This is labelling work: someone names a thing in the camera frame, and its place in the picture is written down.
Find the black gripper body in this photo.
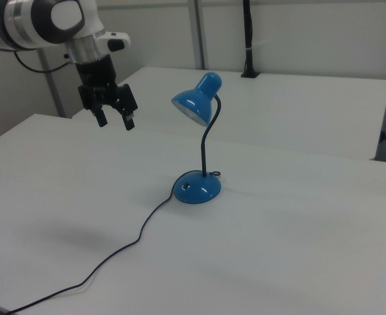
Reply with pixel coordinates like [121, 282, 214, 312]
[75, 54, 120, 106]

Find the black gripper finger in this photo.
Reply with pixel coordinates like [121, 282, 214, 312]
[77, 83, 109, 128]
[115, 83, 139, 132]

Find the blue gooseneck desk lamp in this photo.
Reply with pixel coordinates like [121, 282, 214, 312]
[171, 72, 223, 204]

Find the black clamp pole white tie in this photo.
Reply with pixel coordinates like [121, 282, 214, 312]
[240, 0, 261, 79]

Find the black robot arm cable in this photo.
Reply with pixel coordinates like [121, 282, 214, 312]
[14, 51, 73, 74]

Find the grey partition post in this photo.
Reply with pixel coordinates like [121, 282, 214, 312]
[186, 0, 209, 70]

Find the black lamp power cable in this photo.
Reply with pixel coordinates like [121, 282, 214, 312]
[2, 169, 223, 315]

